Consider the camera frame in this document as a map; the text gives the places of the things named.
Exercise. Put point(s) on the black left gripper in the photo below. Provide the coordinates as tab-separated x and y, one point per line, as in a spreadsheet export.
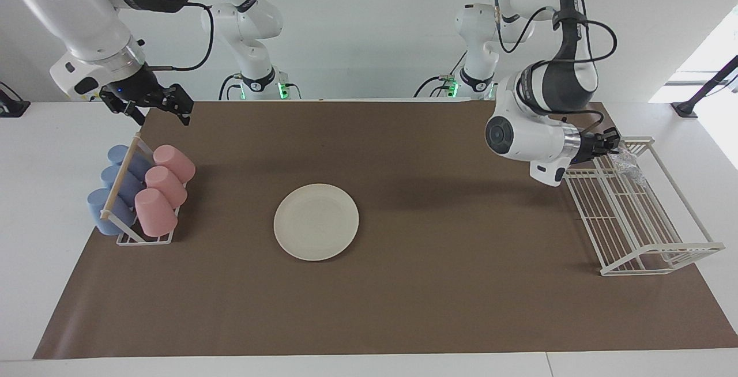
589	146

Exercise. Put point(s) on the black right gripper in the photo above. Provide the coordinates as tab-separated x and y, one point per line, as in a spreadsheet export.
135	89

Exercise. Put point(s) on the clear plastic wrap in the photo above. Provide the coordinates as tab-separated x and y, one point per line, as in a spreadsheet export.
625	164

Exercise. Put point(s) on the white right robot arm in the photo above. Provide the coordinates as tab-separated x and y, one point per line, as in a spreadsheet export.
75	14

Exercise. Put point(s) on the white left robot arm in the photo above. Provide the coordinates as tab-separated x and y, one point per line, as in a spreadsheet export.
524	140

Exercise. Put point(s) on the cream round plate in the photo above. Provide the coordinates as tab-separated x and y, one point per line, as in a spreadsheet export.
316	222

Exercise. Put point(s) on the pink cup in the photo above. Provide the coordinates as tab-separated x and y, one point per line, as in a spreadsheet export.
166	185
174	162
154	212

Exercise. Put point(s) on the blue cup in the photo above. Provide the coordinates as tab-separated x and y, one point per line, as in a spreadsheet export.
118	153
112	180
102	212

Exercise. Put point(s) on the white cup holder rack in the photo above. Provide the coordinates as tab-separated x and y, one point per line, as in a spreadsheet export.
124	175

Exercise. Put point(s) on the black clamp stand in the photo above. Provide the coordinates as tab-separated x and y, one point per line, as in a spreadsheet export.
12	106
706	86

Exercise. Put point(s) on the brown table mat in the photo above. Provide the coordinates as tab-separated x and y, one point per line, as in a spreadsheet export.
403	308

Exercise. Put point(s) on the white wall socket box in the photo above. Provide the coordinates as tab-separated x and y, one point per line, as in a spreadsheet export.
69	90

